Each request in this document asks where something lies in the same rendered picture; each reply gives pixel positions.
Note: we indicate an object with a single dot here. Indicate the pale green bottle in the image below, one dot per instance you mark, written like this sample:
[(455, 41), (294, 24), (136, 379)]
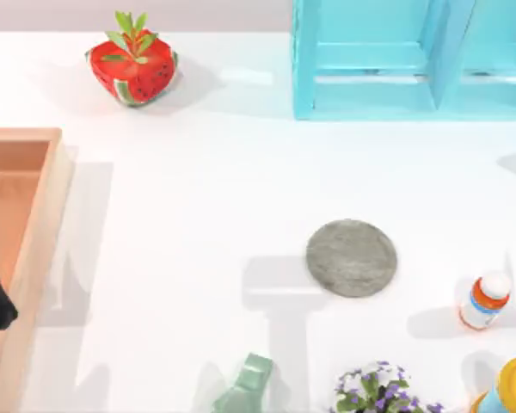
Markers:
[(247, 385)]

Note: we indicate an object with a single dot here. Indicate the grey round coaster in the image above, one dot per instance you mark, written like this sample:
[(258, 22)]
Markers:
[(351, 258)]

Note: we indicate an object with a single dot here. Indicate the shallow salmon-coloured box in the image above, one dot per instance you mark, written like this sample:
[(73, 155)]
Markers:
[(23, 202)]

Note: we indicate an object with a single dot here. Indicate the purple and white flower plant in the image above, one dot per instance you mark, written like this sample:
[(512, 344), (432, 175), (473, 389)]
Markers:
[(380, 389)]

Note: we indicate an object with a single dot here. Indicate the yellow and blue bottle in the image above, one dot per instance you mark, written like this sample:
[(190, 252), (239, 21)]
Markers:
[(514, 385)]

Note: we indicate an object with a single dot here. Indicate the red watermelon plant pot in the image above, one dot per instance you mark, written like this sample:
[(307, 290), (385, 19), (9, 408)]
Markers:
[(131, 71)]

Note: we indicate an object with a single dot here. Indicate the white and orange bottle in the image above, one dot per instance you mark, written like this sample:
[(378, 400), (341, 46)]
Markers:
[(483, 301)]

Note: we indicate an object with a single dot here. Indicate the light blue rack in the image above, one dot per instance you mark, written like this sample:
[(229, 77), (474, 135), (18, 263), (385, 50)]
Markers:
[(370, 60)]

